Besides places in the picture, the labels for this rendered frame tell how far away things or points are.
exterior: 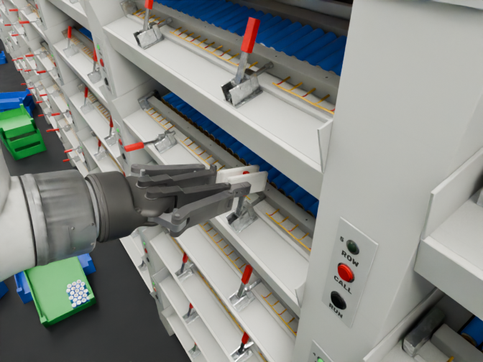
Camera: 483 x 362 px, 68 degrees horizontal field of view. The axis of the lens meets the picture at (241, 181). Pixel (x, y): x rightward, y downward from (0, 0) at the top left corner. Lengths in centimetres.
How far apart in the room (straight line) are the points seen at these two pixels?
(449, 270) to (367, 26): 17
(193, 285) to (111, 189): 63
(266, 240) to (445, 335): 24
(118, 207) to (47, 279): 140
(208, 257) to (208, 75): 41
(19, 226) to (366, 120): 30
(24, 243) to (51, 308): 137
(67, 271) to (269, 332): 124
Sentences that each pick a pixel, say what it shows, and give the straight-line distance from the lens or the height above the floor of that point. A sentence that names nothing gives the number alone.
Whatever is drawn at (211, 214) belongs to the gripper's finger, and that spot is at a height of 103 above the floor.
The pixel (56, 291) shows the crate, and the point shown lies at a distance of 175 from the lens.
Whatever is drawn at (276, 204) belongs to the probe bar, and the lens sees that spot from 53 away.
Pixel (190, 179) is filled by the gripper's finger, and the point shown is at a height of 104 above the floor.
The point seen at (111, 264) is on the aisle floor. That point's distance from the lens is 182.
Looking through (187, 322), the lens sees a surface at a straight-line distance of 116.
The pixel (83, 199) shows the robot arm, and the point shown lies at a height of 110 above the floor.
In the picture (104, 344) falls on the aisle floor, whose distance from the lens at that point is 159.
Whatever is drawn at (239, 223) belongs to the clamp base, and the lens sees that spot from 53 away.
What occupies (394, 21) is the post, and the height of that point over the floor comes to 127.
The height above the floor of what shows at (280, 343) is 74.
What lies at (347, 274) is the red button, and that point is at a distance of 35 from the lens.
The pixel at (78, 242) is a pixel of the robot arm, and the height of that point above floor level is 106.
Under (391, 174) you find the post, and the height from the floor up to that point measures 117.
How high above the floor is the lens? 132
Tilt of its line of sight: 37 degrees down
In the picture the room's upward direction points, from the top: straight up
